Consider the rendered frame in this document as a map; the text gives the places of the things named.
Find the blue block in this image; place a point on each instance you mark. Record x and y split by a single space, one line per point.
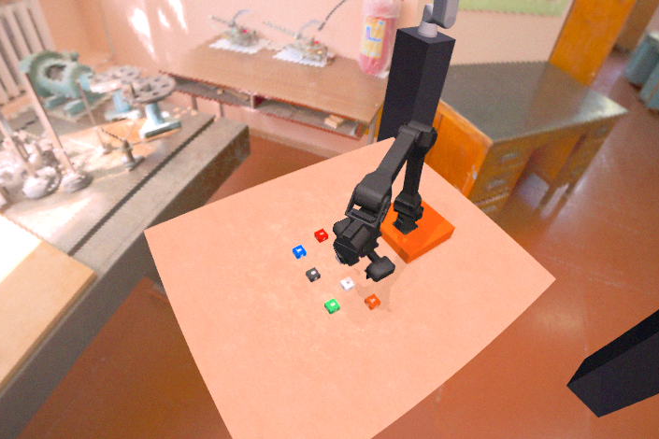
299 252

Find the green block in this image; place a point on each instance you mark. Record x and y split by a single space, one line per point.
332 306

